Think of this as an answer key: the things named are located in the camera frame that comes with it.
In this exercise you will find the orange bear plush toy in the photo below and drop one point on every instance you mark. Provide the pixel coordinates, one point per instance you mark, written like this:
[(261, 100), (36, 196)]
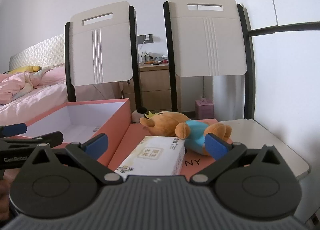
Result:
[(165, 122)]

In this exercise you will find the pink box lid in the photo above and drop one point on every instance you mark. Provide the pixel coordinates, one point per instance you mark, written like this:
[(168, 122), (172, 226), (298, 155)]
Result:
[(200, 163)]

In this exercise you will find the pink duvet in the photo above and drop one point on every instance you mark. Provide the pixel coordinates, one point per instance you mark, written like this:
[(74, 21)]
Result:
[(37, 97)]

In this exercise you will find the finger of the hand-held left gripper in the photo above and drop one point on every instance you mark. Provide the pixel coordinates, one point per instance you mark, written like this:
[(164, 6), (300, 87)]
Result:
[(47, 138), (16, 130)]

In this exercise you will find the yellow plush toy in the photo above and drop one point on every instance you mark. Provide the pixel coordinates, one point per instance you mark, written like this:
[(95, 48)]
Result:
[(25, 69)]

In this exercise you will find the panda plush toy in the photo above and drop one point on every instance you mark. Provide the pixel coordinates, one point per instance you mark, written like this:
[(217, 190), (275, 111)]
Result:
[(137, 116)]

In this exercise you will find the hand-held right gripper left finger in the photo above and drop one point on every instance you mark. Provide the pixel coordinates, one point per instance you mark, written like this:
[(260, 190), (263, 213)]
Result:
[(98, 144)]

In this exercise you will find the small pink box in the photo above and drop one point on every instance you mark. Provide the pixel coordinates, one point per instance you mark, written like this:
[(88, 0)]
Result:
[(204, 108)]

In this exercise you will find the wooden nightstand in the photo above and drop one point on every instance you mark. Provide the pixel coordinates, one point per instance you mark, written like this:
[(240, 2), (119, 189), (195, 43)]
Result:
[(153, 82)]

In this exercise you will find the grey wall socket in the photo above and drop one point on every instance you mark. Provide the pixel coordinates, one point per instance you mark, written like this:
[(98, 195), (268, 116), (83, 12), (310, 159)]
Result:
[(145, 39)]

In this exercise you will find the black rod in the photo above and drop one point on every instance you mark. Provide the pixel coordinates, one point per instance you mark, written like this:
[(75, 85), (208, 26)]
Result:
[(282, 29)]

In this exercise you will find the white quilted headboard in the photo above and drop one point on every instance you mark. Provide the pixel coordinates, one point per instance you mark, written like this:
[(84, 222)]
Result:
[(37, 50)]

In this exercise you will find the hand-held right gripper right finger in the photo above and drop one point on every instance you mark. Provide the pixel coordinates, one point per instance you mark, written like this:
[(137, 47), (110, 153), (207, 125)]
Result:
[(214, 145)]

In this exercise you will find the pink cardboard box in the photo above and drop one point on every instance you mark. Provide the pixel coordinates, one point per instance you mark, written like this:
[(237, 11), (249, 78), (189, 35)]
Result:
[(82, 117)]

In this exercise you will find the white folding chair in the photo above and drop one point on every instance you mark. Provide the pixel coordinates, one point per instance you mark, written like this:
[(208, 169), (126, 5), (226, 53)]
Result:
[(210, 37), (100, 45)]

